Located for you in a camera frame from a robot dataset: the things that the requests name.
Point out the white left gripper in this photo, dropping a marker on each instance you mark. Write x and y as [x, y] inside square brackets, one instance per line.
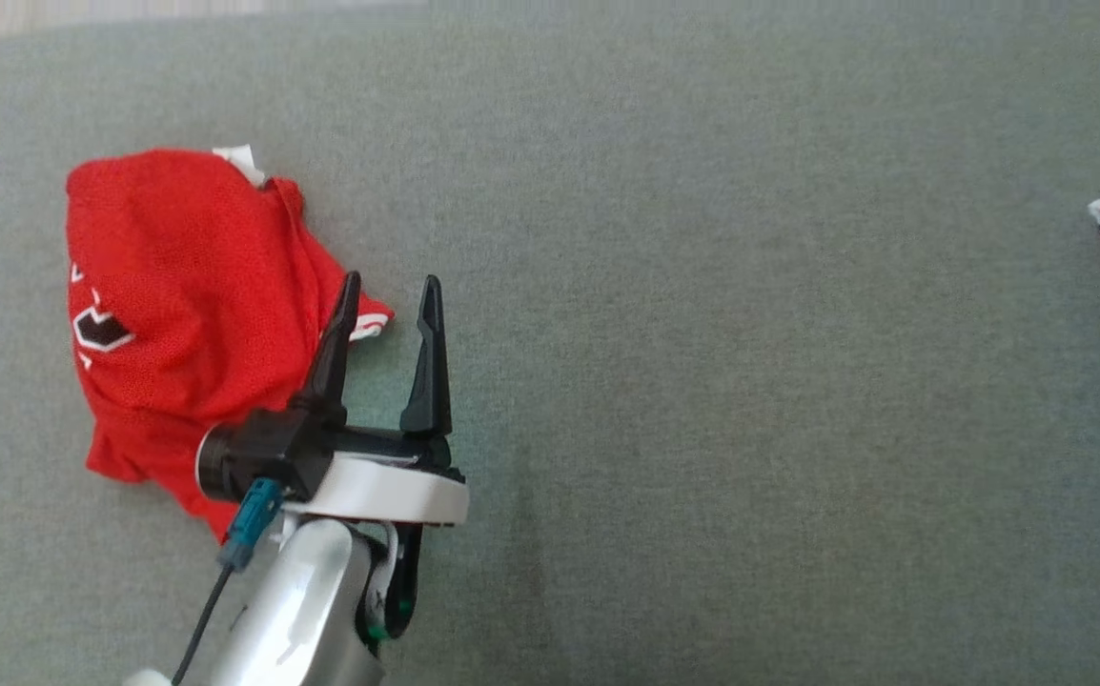
[388, 491]

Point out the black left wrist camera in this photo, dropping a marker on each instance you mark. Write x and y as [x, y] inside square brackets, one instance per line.
[259, 457]

